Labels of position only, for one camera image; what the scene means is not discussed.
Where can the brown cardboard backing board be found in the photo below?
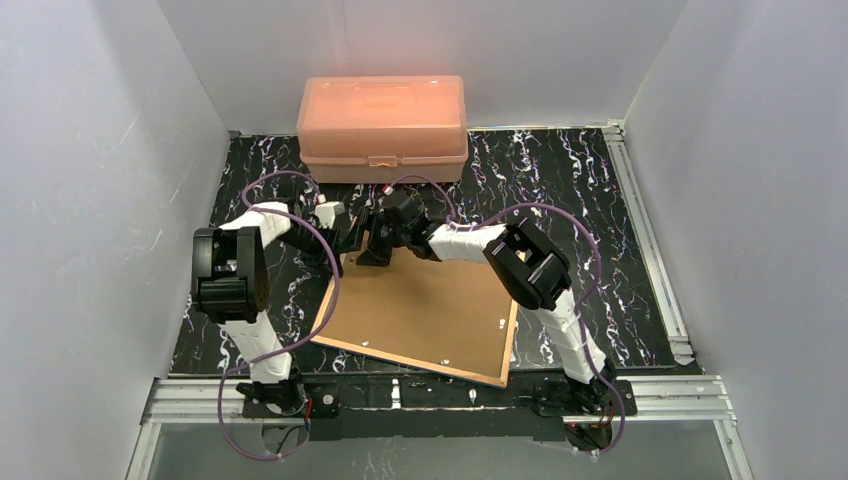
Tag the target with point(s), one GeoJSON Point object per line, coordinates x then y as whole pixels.
{"type": "Point", "coordinates": [424, 311]}

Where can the aluminium front mounting rail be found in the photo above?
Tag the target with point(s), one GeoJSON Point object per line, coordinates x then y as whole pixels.
{"type": "Point", "coordinates": [646, 398]}

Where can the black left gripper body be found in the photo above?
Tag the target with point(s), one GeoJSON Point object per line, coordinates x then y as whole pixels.
{"type": "Point", "coordinates": [333, 240]}

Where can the translucent pink plastic storage box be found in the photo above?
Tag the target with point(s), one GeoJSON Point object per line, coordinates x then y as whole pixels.
{"type": "Point", "coordinates": [376, 129]}

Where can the aluminium right side rail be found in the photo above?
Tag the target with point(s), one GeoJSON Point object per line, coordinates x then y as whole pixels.
{"type": "Point", "coordinates": [668, 306]}

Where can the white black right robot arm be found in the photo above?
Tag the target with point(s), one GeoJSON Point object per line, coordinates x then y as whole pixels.
{"type": "Point", "coordinates": [532, 269]}

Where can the blue wooden picture frame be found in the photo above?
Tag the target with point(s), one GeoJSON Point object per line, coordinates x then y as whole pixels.
{"type": "Point", "coordinates": [510, 344]}

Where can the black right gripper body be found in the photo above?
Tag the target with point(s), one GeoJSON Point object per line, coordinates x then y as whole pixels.
{"type": "Point", "coordinates": [379, 242]}

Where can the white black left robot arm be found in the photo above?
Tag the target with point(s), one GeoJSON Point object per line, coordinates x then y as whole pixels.
{"type": "Point", "coordinates": [230, 279]}

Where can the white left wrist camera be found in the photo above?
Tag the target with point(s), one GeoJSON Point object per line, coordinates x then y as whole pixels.
{"type": "Point", "coordinates": [328, 213]}

